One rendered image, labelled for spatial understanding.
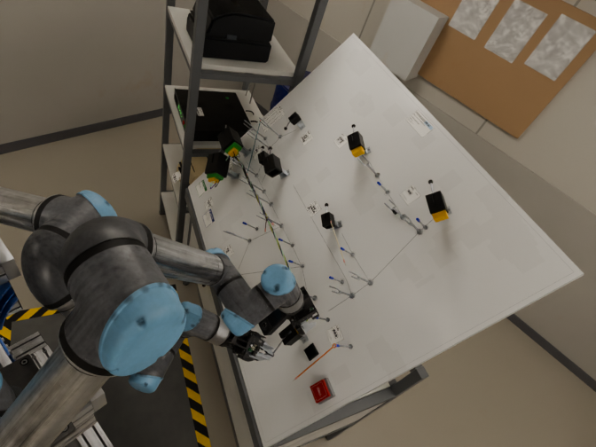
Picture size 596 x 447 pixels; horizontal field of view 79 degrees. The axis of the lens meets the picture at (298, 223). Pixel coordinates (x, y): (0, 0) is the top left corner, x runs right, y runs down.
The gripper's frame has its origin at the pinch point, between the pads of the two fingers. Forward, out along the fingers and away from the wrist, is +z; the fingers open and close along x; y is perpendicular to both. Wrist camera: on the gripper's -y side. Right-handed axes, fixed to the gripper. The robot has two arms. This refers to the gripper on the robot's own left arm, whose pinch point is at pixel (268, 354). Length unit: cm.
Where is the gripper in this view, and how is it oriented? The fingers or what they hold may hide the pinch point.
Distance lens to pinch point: 125.2
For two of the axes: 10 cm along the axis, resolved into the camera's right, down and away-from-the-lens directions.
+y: 6.7, -0.8, -7.4
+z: 6.6, 5.2, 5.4
